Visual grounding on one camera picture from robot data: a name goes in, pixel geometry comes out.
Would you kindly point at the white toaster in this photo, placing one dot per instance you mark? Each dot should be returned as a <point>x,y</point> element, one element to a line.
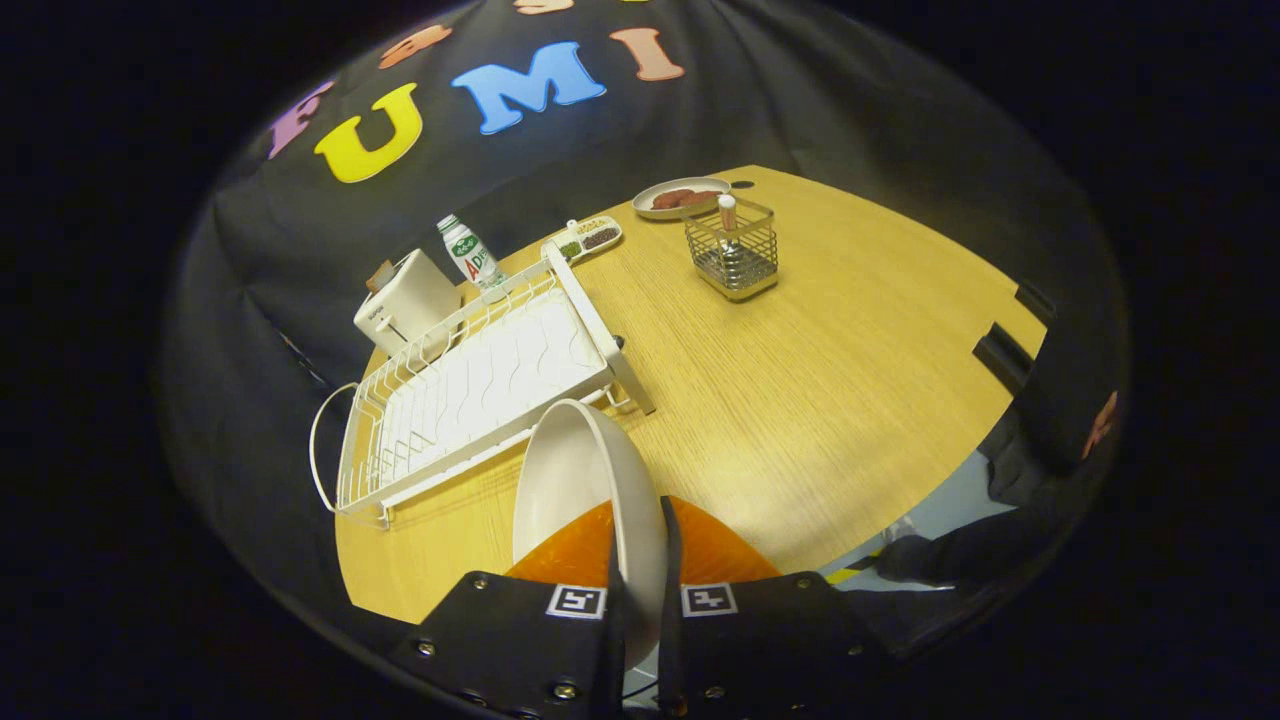
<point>420,295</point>

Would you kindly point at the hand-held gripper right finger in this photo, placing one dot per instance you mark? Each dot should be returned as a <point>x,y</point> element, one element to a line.
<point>668,640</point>

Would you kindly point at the beige plate with meat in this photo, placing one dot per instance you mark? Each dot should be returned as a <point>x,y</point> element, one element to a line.
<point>645,205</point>

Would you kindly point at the black backdrop cloth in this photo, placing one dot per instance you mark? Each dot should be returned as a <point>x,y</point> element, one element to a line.
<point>800,90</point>

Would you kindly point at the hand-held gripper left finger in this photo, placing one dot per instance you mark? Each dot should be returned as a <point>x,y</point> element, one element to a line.
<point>617,640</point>

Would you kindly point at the red meat patty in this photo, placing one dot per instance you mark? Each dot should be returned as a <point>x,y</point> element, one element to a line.
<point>668,199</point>
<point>702,198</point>

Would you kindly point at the black table edge bracket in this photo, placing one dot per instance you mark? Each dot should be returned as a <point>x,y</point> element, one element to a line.
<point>1005,360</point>
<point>1035,302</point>

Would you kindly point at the white green label bottle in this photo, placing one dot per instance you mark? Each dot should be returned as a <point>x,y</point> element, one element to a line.
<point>470,255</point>

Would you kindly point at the beige round plate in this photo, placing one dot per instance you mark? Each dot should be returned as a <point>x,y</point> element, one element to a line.
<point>575,470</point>

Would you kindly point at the white divided condiment dish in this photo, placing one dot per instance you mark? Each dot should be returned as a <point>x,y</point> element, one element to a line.
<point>600,237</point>

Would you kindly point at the brown bread slice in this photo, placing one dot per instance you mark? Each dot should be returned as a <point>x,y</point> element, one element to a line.
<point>380,276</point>

